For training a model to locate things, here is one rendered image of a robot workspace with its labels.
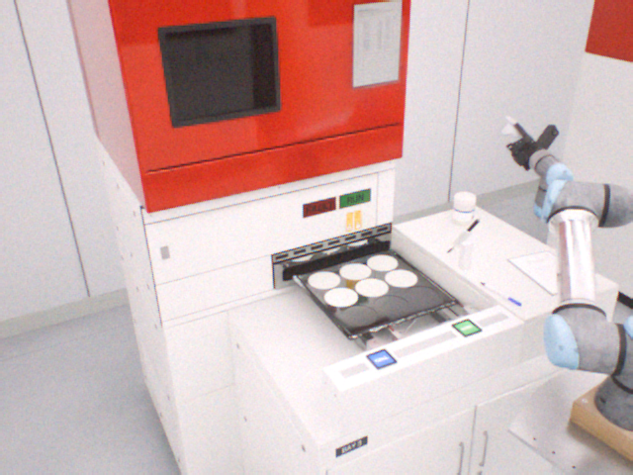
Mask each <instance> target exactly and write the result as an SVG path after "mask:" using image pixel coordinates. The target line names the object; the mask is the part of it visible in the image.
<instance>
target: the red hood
mask: <svg viewBox="0 0 633 475"><path fill-rule="evenodd" d="M65 2H66V8H67V13H69V18H70V24H71V29H72V34H73V38H74V44H75V49H76V50H77V53H78V59H79V64H80V69H81V74H82V80H83V85H84V88H85V90H86V95H87V101H88V106H89V110H90V115H91V121H92V126H93V127H94V131H95V134H96V135H97V137H98V138H99V141H100V143H101V144H102V146H103V147H104V149H105V150H106V151H107V152H108V154H109V155H110V156H111V157H112V159H113V160H114V162H115V165H116V166H117V168H118V169H119V171H120V172H121V174H122V175H124V177H125V179H126V180H127V182H128V183H129V185H130V186H131V188H132V191H133V192H134V194H135V195H136V197H137V199H138V201H139V202H141V204H142V205H143V207H144V208H145V210H146V211H147V212H148V213H153V212H157V211H163V210H168V209H172V208H177V207H181V206H186V205H191V204H196V203H200V202H205V201H209V200H214V199H218V198H222V197H228V196H232V195H237V194H241V193H246V192H250V191H255V190H259V189H264V188H269V187H274V186H278V185H283V184H287V183H292V182H297V181H301V180H306V179H310V178H315V177H319V176H325V175H328V174H333V173H337V172H342V171H346V170H351V169H356V168H360V167H365V165H369V164H375V163H379V162H384V161H388V160H393V159H397V158H402V157H403V142H404V125H405V121H406V99H407V58H408V37H409V23H410V16H411V0H65Z"/></svg>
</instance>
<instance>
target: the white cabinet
mask: <svg viewBox="0 0 633 475"><path fill-rule="evenodd" d="M228 319H229V324H228V327H229V328H230V329H229V336H230V345H231V354H232V363H233V372H234V382H235V391H236V399H237V409H238V418H239V428H240V437H241V446H242V455H243V465H244V474H245V475H556V474H554V473H553V472H552V469H551V466H553V465H551V464H550V463H548V461H547V460H546V459H544V458H543V457H542V456H540V455H539V454H537V453H535V452H534V451H532V450H531V448H530V447H528V446H527V445H526V444H524V443H522V442H521V441H519V440H518V439H516V438H515V437H514V435H512V434H511V433H510V432H507V429H508V427H509V426H511V424H512V423H513V422H514V420H515V419H516V416H517V415H518V414H519V412H520V411H521V410H522V408H523V407H524V405H525V404H526V403H527V401H528V400H529V398H530V397H531V396H532V394H533V393H534V390H535V389H536V388H537V387H538V386H541V385H542V384H544V383H545V382H547V381H548V380H549V379H551V378H553V377H556V376H560V375H563V374H566V373H569V372H572V371H575V370H569V369H567V368H562V367H556V366H554V365H552V364H551V361H550V360H549V359H548V356H547V353H545V352H543V353H541V354H538V355H536V356H533V357H531V358H529V359H525V360H523V361H520V362H517V365H516V366H514V367H511V368H509V369H506V370H503V371H502V372H499V373H497V374H494V375H492V376H490V377H487V378H485V379H481V380H479V381H477V382H474V383H472V384H469V385H467V386H465V387H462V388H460V389H457V390H454V391H452V393H450V392H449V394H447V395H444V396H442V397H440V398H437V399H435V400H432V401H430V402H428V403H425V404H422V405H419V406H417V407H415V408H412V409H410V410H407V411H405V412H403V413H400V414H398V415H396V416H393V417H391V418H387V419H385V420H383V421H380V422H378V423H375V424H373V425H371V426H368V427H364V428H362V429H360V431H357V432H355V433H352V434H350V435H348V436H345V437H343V438H340V439H338V440H336V441H333V442H331V443H328V444H326V445H324V446H321V447H317V445H316V444H315V442H314V441H313V439H312V438H311V436H310V435H309V433H308V431H307V429H306V428H305V426H304V425H303V424H302V422H301V421H300V419H299V418H298V416H297V415H296V413H295V412H294V409H293V408H292V406H291V405H290V403H289V402H288V400H287V399H286V398H285V396H284V395H283V393H282V392H281V390H280V389H278V387H277V386H276V384H275V382H274V380H273V379H272V377H271V376H270V374H269V373H268V372H267V370H266V369H265V367H264V366H263V364H262V363H261V361H260V360H259V358H258V357H257V355H256V354H255V352H254V350H253V348H252V347H251V346H250V344H249V343H248V341H247V340H246V338H245V337H244V335H243V334H242V332H241V331H240V329H239V328H238V326H237V325H236V323H235V322H234V321H233V319H232V318H231V316H230V315H229V314H228Z"/></svg>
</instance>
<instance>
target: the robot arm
mask: <svg viewBox="0 0 633 475"><path fill-rule="evenodd" d="M505 118H506V119H507V120H509V124H507V125H506V126H505V127H504V128H503V129H502V132H501V133H502V134H503V135H504V136H508V135H511V136H514V137H515V138H516V139H518V138H520V136H522V139H520V140H519V141H517V142H515V143H509V144H508V145H506V146H505V147H506V148H508V147H509V146H510V148H508V149H509V150H510V151H511V154H510V155H511V156H512V157H513V161H514V162H515V163H517V164H518V165H519V166H520V167H521V166H523V167H524V169H525V170H526V171H528V170H530V169H531V170H533V171H534V172H535V173H537V174H538V175H539V176H540V182H539V187H537V192H536V197H535V200H534V207H533V212H534V214H535V215H536V216H537V217H539V218H541V220H542V222H545V223H548V227H549V231H550V232H551V233H552V234H553V235H554V236H555V257H556V278H557V288H558V306H557V307H556V308H553V309H554V310H552V311H551V315H550V316H548V317H547V318H546V319H545V323H544V329H543V332H544V335H543V342H544V349H545V353H547V356H548V359H549V360H550V361H551V364H552V365H554V366H556V367H562V368H567V369H569V370H582V371H588V372H596V374H603V375H608V376H607V377H606V378H605V379H603V380H604V381H602V382H601V383H600V384H599V385H598V386H597V388H596V390H595V393H594V398H593V401H594V405H595V407H596V409H597V410H599V412H600V414H601V415H602V416H603V417H604V418H605V419H607V420H608V421H609V422H612V423H613V424H615V425H617V426H618V427H619V428H622V429H626V430H629V431H633V316H631V317H629V318H628V319H626V320H625V321H624V325H621V323H613V322H608V321H607V319H606V312H605V310H604V309H603V308H602V307H599V306H598V305H597V294H596V282H595V268H594V255H593V241H592V234H593V233H594V232H595V231H596V229H597V227H599V228H600V229H606V228H614V227H621V226H624V225H627V224H629V223H631V222H633V191H631V190H629V189H627V188H624V187H622V186H618V185H613V184H602V183H589V182H578V181H574V174H573V171H572V170H571V169H569V168H568V167H567V165H565V164H564V163H562V162H561V161H560V160H559V159H558V158H556V157H555V156H554V155H553V154H552V153H550V152H549V151H547V149H548V148H549V146H551V145H552V143H553V141H554V140H555V138H556V137H557V135H558V134H559V132H558V130H557V128H556V126H555V125H548V127H547V128H545V129H544V131H543V132H542V134H541V135H540V136H539V138H538V140H537V142H536V141H535V140H534V139H533V136H531V135H530V134H528V133H527V132H526V131H525V130H524V129H523V128H522V127H521V126H520V125H519V124H518V123H517V122H516V121H515V120H514V119H513V118H511V117H509V116H507V117H505ZM518 133H519V134H518Z"/></svg>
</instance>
